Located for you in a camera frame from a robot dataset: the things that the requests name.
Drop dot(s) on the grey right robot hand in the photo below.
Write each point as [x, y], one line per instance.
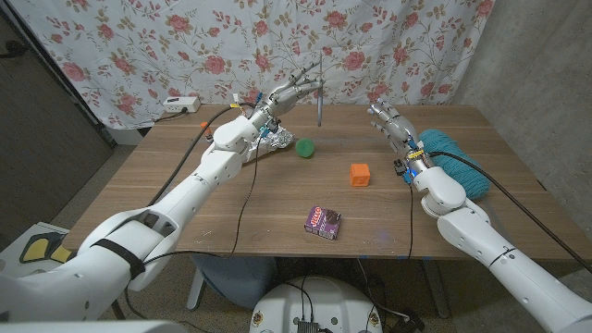
[400, 131]

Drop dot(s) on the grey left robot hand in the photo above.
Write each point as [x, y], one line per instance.
[282, 99]

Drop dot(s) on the aluminum foil sheet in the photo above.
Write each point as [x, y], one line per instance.
[279, 138]

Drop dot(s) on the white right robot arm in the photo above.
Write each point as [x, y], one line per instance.
[499, 259]

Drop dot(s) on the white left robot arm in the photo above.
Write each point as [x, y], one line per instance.
[139, 240]

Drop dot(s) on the green ball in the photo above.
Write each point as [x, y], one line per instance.
[305, 148]

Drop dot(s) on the orange block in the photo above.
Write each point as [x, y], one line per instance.
[360, 175]

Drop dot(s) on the purple pudding mix box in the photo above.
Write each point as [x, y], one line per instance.
[323, 223]

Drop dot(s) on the teal yarn skein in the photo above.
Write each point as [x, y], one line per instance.
[462, 171]

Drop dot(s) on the floral print curtain backdrop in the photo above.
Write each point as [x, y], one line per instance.
[208, 46]

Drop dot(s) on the white power strip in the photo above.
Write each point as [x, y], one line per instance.
[181, 104]

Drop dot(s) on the grey table leg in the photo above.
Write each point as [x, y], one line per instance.
[435, 289]

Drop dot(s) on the blue grey chair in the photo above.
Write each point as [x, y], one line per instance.
[236, 279]

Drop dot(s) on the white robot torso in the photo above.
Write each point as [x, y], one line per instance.
[319, 305]

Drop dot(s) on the black power adapter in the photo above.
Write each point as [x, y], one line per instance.
[409, 324]

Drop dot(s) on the black backdrop stand pole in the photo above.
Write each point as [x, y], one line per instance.
[52, 69]

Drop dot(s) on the yellow black foot pedal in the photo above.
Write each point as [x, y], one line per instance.
[34, 249]

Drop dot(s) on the white floor board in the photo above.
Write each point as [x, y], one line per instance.
[14, 259]

